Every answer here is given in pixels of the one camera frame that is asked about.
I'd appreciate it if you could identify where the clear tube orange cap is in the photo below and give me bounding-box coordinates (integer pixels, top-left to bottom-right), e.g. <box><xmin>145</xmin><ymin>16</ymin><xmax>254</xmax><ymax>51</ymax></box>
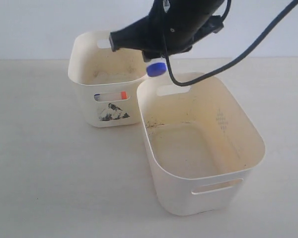
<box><xmin>106</xmin><ymin>91</ymin><xmax>128</xmax><ymax>101</ymax></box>

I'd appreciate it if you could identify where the conical tube blue cap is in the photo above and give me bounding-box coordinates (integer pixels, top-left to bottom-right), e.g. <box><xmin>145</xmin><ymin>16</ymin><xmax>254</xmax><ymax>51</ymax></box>
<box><xmin>94</xmin><ymin>93</ymin><xmax>115</xmax><ymax>102</ymax></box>

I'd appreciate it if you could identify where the tube with blue cap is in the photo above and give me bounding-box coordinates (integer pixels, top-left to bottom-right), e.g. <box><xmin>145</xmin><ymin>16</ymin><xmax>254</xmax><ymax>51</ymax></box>
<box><xmin>146</xmin><ymin>58</ymin><xmax>167</xmax><ymax>77</ymax></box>

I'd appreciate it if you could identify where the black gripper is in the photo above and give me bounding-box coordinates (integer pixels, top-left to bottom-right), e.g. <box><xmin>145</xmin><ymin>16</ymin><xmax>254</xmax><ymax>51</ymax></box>
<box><xmin>109</xmin><ymin>9</ymin><xmax>214</xmax><ymax>62</ymax></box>

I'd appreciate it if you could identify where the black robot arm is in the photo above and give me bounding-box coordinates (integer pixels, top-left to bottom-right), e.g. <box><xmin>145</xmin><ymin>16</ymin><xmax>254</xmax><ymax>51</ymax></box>
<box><xmin>109</xmin><ymin>0</ymin><xmax>224</xmax><ymax>62</ymax></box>

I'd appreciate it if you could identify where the black cable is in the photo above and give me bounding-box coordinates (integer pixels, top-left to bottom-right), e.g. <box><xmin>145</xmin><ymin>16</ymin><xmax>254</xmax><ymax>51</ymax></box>
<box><xmin>161</xmin><ymin>0</ymin><xmax>298</xmax><ymax>87</ymax></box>

